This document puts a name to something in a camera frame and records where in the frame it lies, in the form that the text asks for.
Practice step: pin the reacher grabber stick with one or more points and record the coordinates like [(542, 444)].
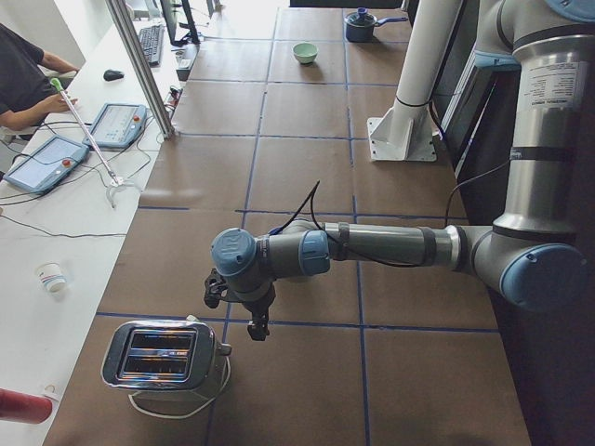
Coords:
[(118, 183)]

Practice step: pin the black monitor stand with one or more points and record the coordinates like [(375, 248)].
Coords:
[(179, 22)]

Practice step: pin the black computer mouse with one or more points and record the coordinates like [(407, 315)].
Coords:
[(112, 75)]

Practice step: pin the chrome toaster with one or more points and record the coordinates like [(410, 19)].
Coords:
[(167, 360)]

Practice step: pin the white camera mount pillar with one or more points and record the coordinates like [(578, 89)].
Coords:
[(404, 133)]

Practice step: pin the green bowl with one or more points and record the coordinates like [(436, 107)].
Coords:
[(305, 52)]

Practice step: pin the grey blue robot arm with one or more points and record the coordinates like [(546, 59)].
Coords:
[(527, 254)]

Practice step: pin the far blue teach pendant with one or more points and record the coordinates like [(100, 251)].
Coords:
[(118, 125)]

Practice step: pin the near blue teach pendant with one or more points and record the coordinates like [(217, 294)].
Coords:
[(45, 168)]

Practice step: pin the blue teach pendant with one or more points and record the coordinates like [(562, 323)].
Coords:
[(45, 168), (118, 125)]

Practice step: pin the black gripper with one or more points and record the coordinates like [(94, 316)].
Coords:
[(258, 307)]

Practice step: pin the black keyboard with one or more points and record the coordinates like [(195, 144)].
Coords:
[(151, 43)]

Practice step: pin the aluminium frame post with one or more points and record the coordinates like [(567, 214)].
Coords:
[(124, 26)]

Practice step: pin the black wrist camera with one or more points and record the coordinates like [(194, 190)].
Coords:
[(215, 289)]

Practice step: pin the white paper cup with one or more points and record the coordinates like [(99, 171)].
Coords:
[(51, 277)]

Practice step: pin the red cylinder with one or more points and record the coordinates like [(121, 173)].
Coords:
[(24, 408)]

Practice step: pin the seated person in black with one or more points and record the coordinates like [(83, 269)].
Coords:
[(27, 96)]

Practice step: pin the blue saucepan with lid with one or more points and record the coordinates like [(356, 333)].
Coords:
[(361, 24)]

